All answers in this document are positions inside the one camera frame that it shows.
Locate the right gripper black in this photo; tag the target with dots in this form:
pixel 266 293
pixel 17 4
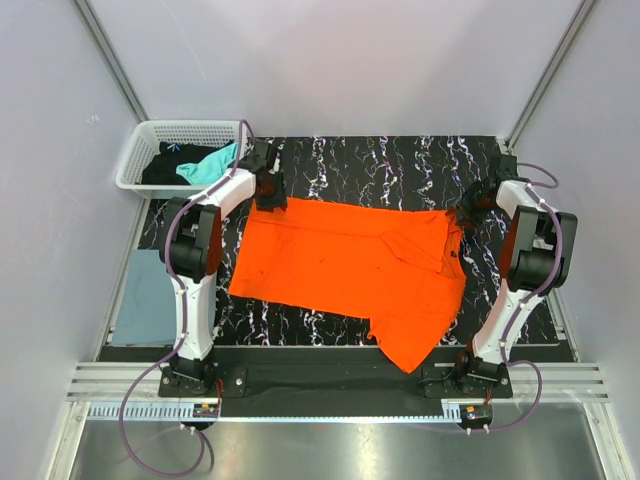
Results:
pixel 471 217

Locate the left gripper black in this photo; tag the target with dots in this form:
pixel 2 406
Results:
pixel 278 200

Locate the orange t shirt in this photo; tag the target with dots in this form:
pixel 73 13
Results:
pixel 400 270

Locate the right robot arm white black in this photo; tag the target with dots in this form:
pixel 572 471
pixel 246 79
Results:
pixel 535 259

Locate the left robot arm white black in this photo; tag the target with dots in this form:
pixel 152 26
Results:
pixel 191 251

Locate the teal t shirt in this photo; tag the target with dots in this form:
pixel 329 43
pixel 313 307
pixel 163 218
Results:
pixel 204 165

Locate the black t shirt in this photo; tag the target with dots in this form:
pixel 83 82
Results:
pixel 161 169

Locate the white plastic laundry basket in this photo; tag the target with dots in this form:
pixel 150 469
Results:
pixel 144 144

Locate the folded grey-blue t shirt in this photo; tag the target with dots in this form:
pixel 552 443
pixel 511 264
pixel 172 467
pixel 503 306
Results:
pixel 147 314

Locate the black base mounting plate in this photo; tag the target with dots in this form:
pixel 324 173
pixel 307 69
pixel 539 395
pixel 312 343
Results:
pixel 240 371

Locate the right corner aluminium post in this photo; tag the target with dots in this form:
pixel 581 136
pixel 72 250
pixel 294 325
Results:
pixel 580 18

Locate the corner aluminium post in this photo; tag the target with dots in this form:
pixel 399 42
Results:
pixel 580 18
pixel 98 35

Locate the left corner aluminium post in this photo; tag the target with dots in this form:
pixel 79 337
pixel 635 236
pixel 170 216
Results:
pixel 98 35

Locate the aluminium frame rail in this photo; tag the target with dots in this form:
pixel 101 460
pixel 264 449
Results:
pixel 562 382

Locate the slotted cable duct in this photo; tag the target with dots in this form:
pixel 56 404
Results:
pixel 193 411

